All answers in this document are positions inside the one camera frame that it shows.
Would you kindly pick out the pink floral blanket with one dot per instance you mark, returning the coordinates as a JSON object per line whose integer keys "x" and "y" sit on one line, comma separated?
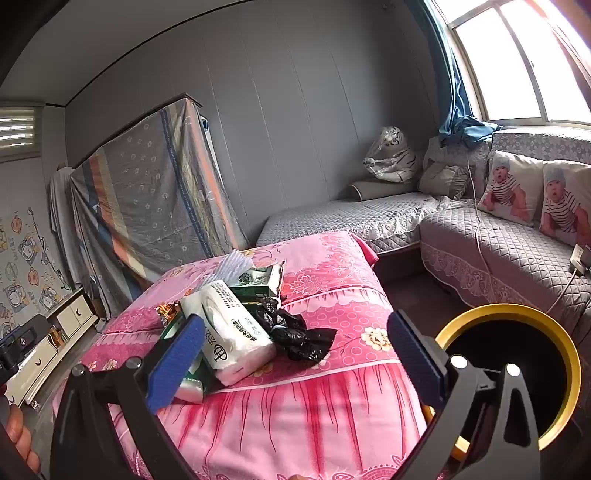
{"x": 323, "y": 323}

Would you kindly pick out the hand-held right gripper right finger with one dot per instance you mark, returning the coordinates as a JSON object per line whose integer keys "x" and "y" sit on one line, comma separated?
{"x": 415, "y": 360}

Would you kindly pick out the white hanging garment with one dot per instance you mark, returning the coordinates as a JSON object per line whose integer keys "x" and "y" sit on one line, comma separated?
{"x": 60, "y": 207}

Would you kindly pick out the grey ruffled cushion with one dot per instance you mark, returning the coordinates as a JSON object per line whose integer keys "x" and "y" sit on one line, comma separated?
{"x": 443, "y": 180}

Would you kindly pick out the yellow rimmed black bin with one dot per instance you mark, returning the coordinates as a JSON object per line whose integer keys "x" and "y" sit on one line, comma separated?
{"x": 498, "y": 337}

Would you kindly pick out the white cabinet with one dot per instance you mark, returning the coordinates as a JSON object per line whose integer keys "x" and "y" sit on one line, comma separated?
{"x": 69, "y": 316}

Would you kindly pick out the window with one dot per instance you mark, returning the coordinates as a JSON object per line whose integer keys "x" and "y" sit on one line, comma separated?
{"x": 508, "y": 69}

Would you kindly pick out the grey quilted sofa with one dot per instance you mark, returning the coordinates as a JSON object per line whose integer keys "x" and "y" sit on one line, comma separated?
{"x": 485, "y": 258}

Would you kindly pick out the cartoon wall sticker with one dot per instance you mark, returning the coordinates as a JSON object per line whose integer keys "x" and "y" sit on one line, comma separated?
{"x": 27, "y": 258}

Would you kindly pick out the grey bolster pillow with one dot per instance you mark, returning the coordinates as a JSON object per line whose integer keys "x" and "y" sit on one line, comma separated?
{"x": 383, "y": 189}

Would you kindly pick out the green white medicine box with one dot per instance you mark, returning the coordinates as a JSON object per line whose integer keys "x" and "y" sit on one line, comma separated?
{"x": 254, "y": 281}

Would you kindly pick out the white tissue pack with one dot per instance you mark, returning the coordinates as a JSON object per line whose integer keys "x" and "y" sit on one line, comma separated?
{"x": 231, "y": 332}

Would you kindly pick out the black plastic bag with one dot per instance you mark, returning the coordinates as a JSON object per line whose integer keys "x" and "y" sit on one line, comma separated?
{"x": 295, "y": 337}

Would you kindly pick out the shiny candy wrapper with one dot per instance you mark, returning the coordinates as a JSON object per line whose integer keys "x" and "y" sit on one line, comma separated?
{"x": 167, "y": 311}

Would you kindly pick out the plush tiger in plastic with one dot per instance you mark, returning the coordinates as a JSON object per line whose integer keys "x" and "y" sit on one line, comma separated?
{"x": 392, "y": 157}

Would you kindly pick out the white power strip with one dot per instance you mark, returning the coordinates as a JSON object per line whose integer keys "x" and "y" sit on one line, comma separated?
{"x": 579, "y": 261}

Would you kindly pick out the baby print pillow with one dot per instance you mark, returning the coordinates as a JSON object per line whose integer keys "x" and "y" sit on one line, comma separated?
{"x": 565, "y": 203}
{"x": 508, "y": 184}

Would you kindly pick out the person's left hand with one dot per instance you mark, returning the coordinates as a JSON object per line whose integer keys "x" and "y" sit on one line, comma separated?
{"x": 18, "y": 429}

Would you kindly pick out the green white soft packet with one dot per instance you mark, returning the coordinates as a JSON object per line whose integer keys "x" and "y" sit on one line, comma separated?
{"x": 194, "y": 383}

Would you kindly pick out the blue curtain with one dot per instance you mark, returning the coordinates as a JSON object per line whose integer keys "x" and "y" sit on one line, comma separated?
{"x": 455, "y": 92}

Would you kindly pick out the clear bubble wrap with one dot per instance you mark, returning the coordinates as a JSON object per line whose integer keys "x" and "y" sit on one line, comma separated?
{"x": 231, "y": 267}

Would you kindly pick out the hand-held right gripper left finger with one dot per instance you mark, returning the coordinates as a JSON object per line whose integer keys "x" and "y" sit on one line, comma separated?
{"x": 178, "y": 360}

